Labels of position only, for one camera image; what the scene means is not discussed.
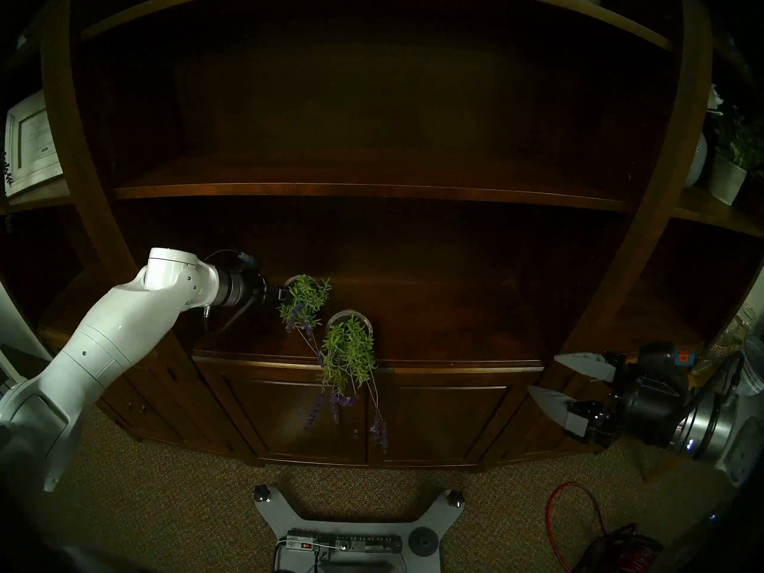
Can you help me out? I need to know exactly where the white framed certificate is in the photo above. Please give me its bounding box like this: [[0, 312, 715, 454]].
[[5, 90, 63, 198]]

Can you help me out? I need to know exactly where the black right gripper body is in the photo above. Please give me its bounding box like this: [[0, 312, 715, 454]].
[[582, 341, 694, 449]]

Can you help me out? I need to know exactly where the black cable bundle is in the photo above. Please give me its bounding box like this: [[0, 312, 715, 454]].
[[576, 523, 666, 573]]

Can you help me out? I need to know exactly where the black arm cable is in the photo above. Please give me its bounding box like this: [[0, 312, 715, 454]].
[[203, 249, 258, 335], [680, 350, 747, 417]]

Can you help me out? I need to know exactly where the grey power strip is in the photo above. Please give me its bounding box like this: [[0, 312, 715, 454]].
[[285, 531, 402, 553]]

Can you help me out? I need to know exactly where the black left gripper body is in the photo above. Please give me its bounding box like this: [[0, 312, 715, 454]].
[[239, 252, 280, 308]]

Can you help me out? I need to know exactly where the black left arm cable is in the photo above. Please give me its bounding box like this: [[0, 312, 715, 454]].
[[203, 249, 258, 335]]

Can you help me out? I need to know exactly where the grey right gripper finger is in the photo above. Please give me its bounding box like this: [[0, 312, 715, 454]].
[[528, 384, 598, 440], [553, 352, 619, 383]]

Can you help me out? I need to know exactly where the dark trailing plant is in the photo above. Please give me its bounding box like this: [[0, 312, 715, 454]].
[[0, 148, 16, 232]]

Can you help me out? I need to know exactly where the small round white vase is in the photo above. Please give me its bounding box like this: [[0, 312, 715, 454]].
[[685, 131, 709, 189]]

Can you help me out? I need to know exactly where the clear glass jar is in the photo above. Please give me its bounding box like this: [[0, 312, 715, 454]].
[[698, 303, 764, 375]]

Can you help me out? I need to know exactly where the green plant in white pot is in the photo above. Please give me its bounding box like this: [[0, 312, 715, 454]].
[[707, 85, 764, 207]]

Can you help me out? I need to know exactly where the red cable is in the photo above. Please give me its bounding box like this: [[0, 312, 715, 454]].
[[546, 482, 606, 573]]

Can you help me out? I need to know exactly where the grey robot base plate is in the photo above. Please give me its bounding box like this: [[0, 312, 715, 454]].
[[252, 484, 466, 573]]

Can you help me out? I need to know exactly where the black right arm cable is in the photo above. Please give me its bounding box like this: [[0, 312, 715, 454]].
[[680, 350, 747, 417]]

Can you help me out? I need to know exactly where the potted fake lavender plant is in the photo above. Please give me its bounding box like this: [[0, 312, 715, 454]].
[[304, 309, 389, 454], [278, 273, 332, 365]]

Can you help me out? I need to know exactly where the dark wooden bookcase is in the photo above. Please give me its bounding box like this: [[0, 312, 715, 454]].
[[0, 0, 764, 474]]

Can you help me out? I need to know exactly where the thin white cable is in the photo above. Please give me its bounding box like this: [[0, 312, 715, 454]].
[[275, 536, 350, 573]]

